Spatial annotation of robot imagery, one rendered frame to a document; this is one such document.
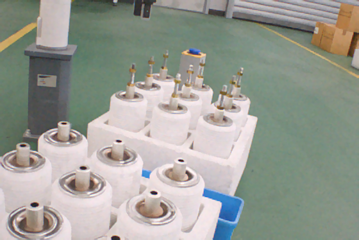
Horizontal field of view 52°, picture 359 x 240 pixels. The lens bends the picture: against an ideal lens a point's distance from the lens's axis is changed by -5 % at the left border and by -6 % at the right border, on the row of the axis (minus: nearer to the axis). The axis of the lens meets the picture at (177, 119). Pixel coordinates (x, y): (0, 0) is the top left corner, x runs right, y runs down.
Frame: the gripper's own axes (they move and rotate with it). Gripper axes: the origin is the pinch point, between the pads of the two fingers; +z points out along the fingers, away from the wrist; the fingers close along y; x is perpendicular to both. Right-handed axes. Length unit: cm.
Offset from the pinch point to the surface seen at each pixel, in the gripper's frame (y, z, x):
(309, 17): -418, 23, 419
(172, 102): 8.6, 20.1, 8.3
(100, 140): 3.6, 32.7, -7.8
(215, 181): 23.6, 34.2, 15.9
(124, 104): 4.0, 22.7, -2.7
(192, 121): 3.3, 27.6, 17.4
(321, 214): 26, 47, 53
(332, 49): -242, 44, 311
